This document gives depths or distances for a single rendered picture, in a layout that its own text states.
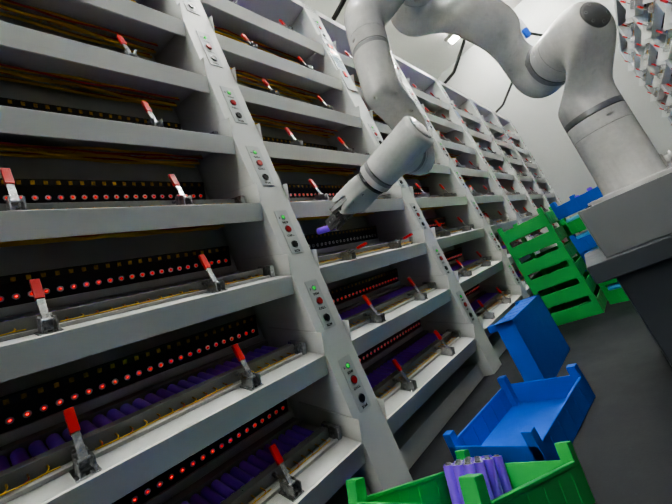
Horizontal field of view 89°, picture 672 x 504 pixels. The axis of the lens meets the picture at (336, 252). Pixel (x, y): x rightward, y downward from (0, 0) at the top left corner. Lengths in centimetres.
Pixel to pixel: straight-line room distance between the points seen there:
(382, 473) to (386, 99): 82
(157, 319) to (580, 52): 100
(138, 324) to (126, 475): 21
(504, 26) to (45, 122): 98
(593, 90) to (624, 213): 29
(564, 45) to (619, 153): 26
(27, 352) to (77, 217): 22
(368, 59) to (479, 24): 29
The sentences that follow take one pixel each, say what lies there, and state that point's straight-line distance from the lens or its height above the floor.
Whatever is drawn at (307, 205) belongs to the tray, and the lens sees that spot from 99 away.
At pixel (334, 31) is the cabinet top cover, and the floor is 175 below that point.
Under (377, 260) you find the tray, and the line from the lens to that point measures 109.
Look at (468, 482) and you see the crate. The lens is 45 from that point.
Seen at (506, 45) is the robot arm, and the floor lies 82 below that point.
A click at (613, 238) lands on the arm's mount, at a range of 91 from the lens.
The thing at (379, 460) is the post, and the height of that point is 9.
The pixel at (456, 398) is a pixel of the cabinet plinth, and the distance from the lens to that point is 125.
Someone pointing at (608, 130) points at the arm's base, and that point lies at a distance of 99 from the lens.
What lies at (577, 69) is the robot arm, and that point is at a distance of 100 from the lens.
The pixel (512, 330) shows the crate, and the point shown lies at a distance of 111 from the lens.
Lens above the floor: 38
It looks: 11 degrees up
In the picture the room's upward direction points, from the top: 25 degrees counter-clockwise
